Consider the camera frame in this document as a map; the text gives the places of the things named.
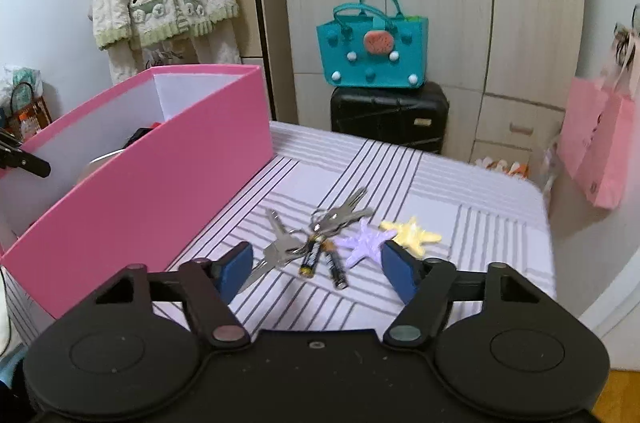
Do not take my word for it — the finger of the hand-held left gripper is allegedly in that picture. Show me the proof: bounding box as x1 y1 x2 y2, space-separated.
0 128 52 178

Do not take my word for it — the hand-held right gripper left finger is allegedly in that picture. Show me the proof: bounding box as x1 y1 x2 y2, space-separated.
94 241 255 350

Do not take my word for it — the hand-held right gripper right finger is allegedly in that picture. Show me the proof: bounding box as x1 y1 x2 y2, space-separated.
380 240 544 350

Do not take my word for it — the yellow starfish toy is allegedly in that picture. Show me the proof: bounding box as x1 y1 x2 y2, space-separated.
378 216 443 252

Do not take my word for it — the purple starfish toy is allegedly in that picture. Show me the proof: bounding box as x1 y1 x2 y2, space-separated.
334 218 397 268

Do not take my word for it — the bunch of silver keys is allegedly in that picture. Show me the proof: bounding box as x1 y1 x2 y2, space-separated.
240 187 375 295

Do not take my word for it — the pink storage box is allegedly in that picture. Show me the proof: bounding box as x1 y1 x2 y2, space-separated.
0 64 274 319

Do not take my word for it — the striped white cloth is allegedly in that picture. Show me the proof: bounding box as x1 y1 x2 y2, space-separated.
0 120 558 344

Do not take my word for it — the black hard suitcase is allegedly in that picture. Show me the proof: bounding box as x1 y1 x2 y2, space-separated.
330 80 449 155

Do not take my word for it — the clear plastic bag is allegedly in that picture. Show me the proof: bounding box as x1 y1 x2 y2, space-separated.
542 138 563 204

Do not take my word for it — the teal felt handbag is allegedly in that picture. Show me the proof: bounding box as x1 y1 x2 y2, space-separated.
316 0 429 91

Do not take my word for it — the pink paper bag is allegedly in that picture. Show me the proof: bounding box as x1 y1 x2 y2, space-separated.
557 76 608 181
575 28 640 210

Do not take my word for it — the beige wardrobe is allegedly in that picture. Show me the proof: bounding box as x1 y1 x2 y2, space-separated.
277 0 587 166

